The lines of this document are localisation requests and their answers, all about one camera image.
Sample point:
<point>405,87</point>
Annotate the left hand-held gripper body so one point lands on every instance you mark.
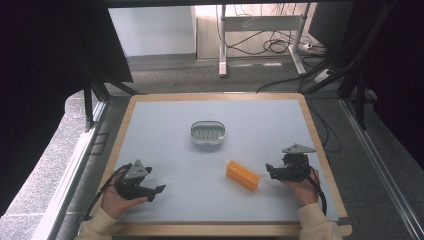
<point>135,176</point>

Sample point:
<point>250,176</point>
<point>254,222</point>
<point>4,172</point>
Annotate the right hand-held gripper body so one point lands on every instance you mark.
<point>293,163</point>

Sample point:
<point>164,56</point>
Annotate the orange soap bar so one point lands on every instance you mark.
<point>242,175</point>

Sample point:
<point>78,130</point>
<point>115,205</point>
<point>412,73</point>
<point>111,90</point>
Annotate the clear soap dish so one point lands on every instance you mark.
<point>207,132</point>

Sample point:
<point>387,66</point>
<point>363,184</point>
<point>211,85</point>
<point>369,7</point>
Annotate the person's right hand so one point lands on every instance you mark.
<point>305,190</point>

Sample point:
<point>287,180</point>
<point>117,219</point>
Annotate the person's left hand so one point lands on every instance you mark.
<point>116,200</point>

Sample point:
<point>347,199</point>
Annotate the black metal stand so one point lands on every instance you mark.
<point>353,60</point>
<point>95,96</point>

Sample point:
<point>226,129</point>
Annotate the white power strip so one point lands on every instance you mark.
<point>322,75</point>

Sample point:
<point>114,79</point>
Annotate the black curtain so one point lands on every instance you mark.
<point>50,83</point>

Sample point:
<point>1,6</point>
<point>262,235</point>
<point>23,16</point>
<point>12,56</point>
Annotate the white cabinet panel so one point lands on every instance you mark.
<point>151,31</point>

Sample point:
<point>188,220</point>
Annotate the white metal desk frame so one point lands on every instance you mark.
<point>260,30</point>

